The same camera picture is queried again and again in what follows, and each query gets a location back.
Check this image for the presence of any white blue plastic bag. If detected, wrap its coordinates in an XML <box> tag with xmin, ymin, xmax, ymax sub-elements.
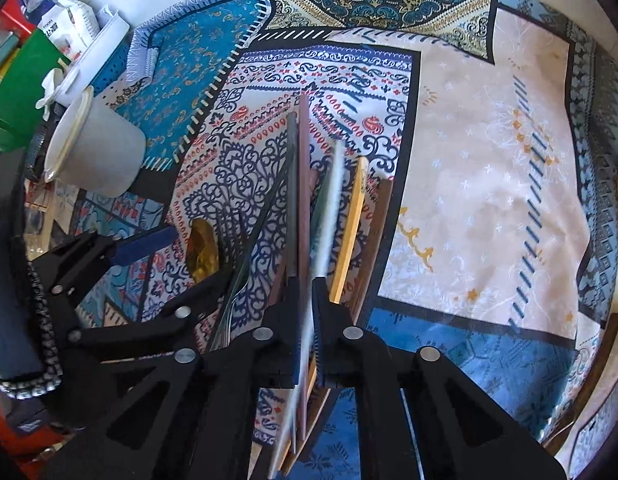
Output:
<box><xmin>18</xmin><ymin>0</ymin><xmax>100</xmax><ymax>62</ymax></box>

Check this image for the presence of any silver white chopstick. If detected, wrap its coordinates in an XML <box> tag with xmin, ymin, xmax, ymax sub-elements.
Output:
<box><xmin>266</xmin><ymin>140</ymin><xmax>345</xmax><ymax>479</ymax></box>

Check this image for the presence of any patterned patchwork table mat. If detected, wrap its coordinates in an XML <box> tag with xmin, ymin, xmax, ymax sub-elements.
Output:
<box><xmin>71</xmin><ymin>0</ymin><xmax>618</xmax><ymax>478</ymax></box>

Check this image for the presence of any white ceramic utensil cup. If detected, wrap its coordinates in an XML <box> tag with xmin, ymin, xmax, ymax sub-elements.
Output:
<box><xmin>43</xmin><ymin>86</ymin><xmax>146</xmax><ymax>198</ymax></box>

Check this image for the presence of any reddish brown chopstick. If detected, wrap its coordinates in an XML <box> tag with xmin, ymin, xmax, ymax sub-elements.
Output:
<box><xmin>297</xmin><ymin>92</ymin><xmax>311</xmax><ymax>441</ymax></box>

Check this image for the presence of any yellow wooden chopstick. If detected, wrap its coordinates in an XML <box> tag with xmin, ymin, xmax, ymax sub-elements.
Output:
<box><xmin>278</xmin><ymin>155</ymin><xmax>370</xmax><ymax>470</ymax></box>

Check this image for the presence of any green box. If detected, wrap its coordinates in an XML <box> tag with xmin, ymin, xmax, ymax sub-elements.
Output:
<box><xmin>0</xmin><ymin>29</ymin><xmax>70</xmax><ymax>154</ymax></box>

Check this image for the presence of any brown wooden chopstick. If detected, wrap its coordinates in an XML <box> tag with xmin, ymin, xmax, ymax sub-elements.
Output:
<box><xmin>280</xmin><ymin>179</ymin><xmax>392</xmax><ymax>477</ymax></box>

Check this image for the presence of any gold spoon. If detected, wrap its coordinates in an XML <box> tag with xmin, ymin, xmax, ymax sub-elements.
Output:
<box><xmin>185</xmin><ymin>218</ymin><xmax>220</xmax><ymax>283</ymax></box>

